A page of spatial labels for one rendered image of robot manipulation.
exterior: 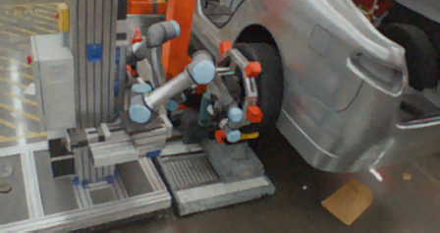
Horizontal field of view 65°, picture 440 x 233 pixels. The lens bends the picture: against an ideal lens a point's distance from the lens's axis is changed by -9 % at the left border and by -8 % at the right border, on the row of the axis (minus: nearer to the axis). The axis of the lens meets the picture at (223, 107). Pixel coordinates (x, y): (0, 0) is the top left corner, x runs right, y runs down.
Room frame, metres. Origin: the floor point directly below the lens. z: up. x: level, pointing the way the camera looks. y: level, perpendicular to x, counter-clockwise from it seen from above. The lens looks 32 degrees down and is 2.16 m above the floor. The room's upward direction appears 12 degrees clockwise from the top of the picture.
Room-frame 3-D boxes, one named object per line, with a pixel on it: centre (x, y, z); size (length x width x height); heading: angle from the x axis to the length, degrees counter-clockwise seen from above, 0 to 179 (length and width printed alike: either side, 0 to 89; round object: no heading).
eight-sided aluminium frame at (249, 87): (2.37, -0.04, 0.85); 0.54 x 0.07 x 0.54; 31
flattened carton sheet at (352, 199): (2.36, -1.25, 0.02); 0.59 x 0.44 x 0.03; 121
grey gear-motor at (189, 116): (2.69, 0.13, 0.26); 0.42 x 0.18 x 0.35; 121
